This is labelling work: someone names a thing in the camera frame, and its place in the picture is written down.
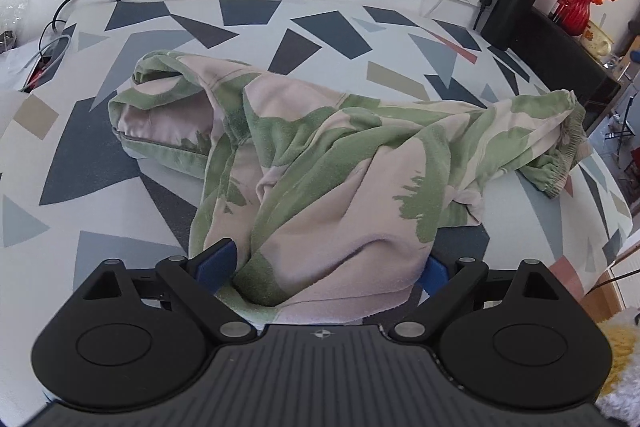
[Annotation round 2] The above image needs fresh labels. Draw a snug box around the green pink patterned pajama garment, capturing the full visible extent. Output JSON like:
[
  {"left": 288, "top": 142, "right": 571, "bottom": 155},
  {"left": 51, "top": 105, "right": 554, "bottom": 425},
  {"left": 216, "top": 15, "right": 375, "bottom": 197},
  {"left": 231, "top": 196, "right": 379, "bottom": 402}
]
[{"left": 107, "top": 50, "right": 587, "bottom": 325}]

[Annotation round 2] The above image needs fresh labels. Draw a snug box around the black wall plug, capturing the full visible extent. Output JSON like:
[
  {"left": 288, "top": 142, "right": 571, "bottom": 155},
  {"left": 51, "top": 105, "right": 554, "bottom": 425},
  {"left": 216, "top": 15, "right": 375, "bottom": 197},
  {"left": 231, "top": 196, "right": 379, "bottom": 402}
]
[{"left": 472, "top": 0, "right": 496, "bottom": 31}]

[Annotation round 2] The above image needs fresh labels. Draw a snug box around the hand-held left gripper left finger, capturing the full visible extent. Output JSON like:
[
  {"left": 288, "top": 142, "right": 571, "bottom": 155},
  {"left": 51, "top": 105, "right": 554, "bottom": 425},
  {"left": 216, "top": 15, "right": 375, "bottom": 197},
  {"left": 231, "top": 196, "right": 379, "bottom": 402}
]
[{"left": 80, "top": 238, "right": 257, "bottom": 347}]

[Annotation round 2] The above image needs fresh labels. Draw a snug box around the geometric patterned table mat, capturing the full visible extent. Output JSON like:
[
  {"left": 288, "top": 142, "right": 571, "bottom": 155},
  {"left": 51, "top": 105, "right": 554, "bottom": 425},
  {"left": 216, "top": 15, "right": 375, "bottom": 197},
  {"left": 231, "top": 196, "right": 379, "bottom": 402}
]
[{"left": 0, "top": 0, "right": 636, "bottom": 324}]

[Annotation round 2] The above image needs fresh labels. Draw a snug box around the black insulated bottle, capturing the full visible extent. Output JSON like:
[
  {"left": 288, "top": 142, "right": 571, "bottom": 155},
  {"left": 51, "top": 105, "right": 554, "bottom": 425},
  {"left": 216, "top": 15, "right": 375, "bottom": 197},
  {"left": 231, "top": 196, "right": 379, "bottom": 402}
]
[{"left": 480, "top": 0, "right": 546, "bottom": 51}]

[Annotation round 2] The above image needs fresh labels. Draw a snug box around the cream mug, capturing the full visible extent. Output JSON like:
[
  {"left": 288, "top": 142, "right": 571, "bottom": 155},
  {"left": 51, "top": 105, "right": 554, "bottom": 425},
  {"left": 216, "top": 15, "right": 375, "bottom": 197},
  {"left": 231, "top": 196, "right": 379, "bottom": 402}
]
[{"left": 582, "top": 21, "right": 614, "bottom": 58}]

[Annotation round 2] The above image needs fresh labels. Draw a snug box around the clear plastic bag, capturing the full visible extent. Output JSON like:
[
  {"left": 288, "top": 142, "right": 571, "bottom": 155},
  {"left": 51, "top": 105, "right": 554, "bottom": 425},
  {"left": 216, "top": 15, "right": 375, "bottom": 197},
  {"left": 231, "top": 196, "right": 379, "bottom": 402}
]
[{"left": 0, "top": 0, "right": 32, "bottom": 54}]

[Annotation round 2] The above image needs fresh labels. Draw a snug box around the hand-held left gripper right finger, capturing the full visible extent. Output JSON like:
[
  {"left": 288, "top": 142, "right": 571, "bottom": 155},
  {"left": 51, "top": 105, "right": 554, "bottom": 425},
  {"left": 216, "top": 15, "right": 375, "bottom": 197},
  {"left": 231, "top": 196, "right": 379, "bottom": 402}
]
[{"left": 389, "top": 256, "right": 565, "bottom": 347}]

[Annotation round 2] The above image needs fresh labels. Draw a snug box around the red vase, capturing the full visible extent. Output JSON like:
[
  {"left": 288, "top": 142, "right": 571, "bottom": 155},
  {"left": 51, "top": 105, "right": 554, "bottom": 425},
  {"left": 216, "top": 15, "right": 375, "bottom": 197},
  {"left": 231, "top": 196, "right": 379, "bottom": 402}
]
[{"left": 555, "top": 0, "right": 591, "bottom": 37}]

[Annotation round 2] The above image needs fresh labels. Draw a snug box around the black cabinet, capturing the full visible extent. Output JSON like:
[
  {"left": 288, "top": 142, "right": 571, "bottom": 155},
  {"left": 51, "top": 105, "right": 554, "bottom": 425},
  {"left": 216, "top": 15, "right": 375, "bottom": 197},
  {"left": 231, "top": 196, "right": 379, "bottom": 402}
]
[{"left": 520, "top": 4, "right": 624, "bottom": 134}]

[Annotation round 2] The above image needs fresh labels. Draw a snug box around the yellow fluffy cloth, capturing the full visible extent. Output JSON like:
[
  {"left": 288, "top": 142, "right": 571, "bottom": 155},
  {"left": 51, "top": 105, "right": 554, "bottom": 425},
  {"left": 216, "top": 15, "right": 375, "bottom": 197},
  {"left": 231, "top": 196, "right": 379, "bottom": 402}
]
[{"left": 595, "top": 307, "right": 640, "bottom": 399}]

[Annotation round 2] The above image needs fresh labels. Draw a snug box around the red black small box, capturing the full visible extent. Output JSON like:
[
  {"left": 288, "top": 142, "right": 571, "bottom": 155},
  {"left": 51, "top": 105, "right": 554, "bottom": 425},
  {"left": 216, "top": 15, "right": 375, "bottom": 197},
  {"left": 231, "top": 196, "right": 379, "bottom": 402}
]
[{"left": 27, "top": 51, "right": 66, "bottom": 91}]

